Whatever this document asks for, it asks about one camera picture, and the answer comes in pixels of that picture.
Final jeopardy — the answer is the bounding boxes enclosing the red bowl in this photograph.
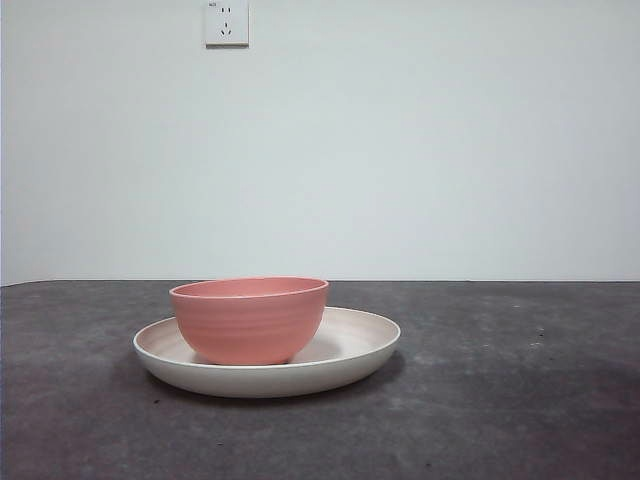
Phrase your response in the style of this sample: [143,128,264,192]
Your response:
[168,276,330,365]

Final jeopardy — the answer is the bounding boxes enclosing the white plate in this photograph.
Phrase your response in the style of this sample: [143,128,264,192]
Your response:
[132,305,403,399]

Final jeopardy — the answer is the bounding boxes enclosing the white wall socket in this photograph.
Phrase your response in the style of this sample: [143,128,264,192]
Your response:
[204,0,250,50]

